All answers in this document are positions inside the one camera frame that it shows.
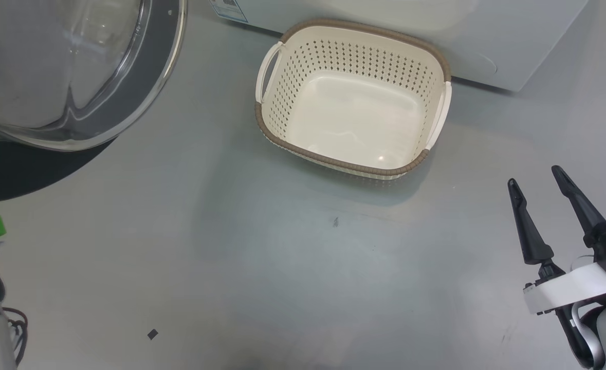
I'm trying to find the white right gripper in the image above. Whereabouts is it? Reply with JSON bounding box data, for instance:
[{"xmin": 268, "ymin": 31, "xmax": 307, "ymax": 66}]
[{"xmin": 507, "ymin": 165, "xmax": 606, "ymax": 368}]

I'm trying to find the round glass washing machine door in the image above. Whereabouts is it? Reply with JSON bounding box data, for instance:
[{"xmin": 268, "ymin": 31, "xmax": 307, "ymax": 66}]
[{"xmin": 0, "ymin": 0, "xmax": 188, "ymax": 205}]

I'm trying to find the cream perforated laundry basket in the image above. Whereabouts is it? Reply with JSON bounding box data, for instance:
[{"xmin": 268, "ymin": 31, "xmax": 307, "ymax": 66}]
[{"xmin": 254, "ymin": 19, "xmax": 452, "ymax": 180}]

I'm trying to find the blue energy label sticker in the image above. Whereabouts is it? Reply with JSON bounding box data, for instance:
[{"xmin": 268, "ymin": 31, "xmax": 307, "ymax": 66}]
[{"xmin": 210, "ymin": 0, "xmax": 248, "ymax": 24}]

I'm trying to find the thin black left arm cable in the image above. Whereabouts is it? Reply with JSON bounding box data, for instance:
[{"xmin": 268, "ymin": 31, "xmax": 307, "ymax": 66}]
[{"xmin": 2, "ymin": 307, "xmax": 29, "ymax": 366}]

